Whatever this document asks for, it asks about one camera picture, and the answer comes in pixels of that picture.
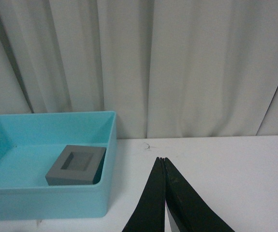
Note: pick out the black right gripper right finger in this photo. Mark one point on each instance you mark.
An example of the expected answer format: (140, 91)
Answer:
(188, 209)

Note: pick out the light blue plastic box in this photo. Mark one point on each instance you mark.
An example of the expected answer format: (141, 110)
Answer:
(30, 144)

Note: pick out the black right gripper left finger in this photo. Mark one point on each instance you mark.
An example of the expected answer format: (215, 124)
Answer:
(149, 214)

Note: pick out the white curtain backdrop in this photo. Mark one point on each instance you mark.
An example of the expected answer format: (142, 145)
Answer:
(168, 68)

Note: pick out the gray block with square hole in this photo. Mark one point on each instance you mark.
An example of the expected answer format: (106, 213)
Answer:
(77, 165)

